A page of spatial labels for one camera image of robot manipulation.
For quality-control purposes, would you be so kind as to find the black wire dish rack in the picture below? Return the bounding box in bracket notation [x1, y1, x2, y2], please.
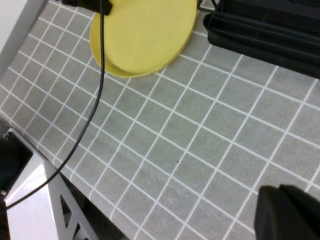
[197, 0, 320, 80]

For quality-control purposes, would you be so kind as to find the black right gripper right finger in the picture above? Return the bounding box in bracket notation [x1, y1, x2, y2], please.
[279, 183, 320, 240]

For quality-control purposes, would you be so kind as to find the grey checked tablecloth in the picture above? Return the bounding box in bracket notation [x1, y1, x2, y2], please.
[0, 0, 320, 240]

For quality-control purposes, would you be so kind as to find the yellow plastic plate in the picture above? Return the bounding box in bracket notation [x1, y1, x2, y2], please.
[89, 0, 198, 79]

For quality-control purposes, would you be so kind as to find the white metal stand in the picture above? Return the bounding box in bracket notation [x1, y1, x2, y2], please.
[0, 127, 101, 240]

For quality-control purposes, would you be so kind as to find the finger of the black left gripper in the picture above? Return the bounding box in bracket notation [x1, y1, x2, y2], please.
[61, 0, 113, 16]

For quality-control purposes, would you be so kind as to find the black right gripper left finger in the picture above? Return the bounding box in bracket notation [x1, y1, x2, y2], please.
[253, 185, 305, 240]

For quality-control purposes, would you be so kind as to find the black left camera cable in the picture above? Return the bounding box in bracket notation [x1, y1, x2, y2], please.
[0, 0, 106, 210]

